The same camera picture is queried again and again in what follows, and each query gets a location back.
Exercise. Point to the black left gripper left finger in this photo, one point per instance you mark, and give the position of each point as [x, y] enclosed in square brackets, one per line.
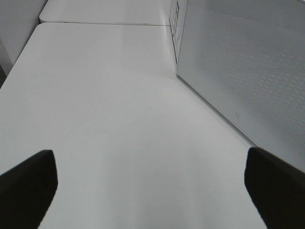
[27, 190]

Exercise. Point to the white microwave oven body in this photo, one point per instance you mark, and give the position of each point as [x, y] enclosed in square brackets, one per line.
[176, 19]

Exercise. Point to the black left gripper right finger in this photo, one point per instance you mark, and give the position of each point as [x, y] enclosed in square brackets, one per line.
[276, 189]

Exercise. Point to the white microwave door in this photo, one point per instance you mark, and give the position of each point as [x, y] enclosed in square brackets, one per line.
[247, 59]

